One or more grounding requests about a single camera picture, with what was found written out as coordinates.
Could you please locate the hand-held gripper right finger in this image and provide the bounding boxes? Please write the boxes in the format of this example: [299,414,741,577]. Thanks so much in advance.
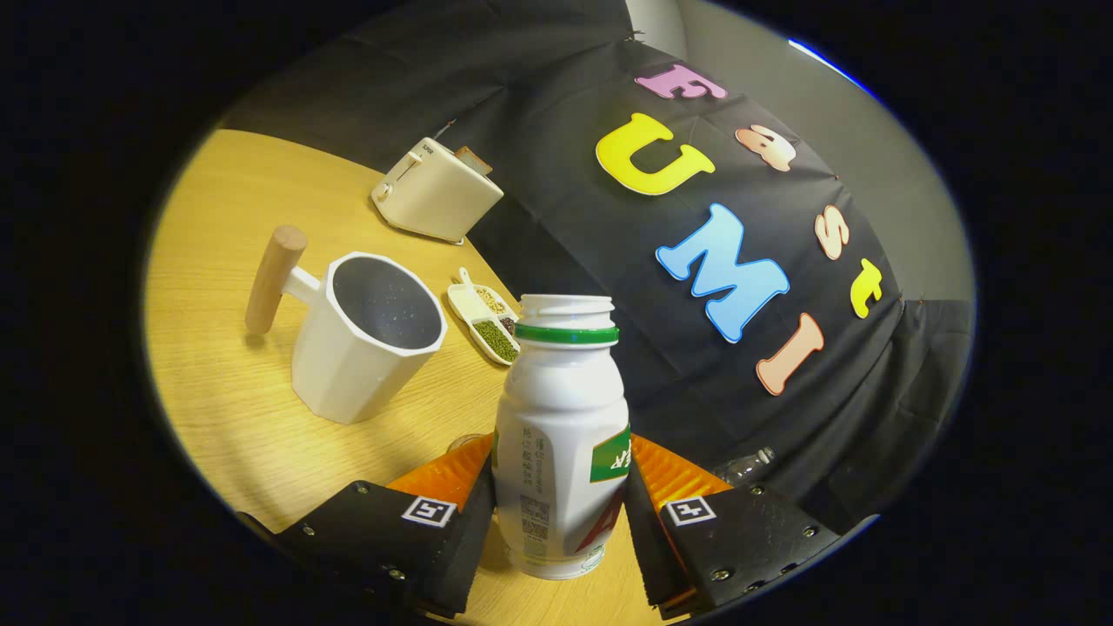
[622,432,843,620]

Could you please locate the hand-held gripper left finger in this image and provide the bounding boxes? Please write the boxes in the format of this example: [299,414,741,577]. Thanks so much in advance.
[270,432,497,620]

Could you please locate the white juice bottle green ring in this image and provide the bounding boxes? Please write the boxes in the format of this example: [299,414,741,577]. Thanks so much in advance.
[491,294,631,581]

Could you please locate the white cup with wooden handle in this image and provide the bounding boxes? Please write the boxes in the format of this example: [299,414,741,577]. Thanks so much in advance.
[244,225,449,426]

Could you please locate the clear plastic water bottle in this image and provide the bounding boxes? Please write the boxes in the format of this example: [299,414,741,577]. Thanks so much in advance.
[715,447,776,484]

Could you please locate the pile of green beans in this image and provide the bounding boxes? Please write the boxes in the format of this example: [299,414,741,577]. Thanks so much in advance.
[472,319,521,364]

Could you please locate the white divided dish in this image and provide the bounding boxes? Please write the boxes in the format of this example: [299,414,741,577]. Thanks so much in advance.
[447,267,523,367]

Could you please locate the yellow wooden table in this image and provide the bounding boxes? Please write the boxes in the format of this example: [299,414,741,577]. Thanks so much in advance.
[143,129,688,626]

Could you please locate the cream toaster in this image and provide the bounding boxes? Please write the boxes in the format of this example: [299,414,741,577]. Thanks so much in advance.
[370,137,505,245]

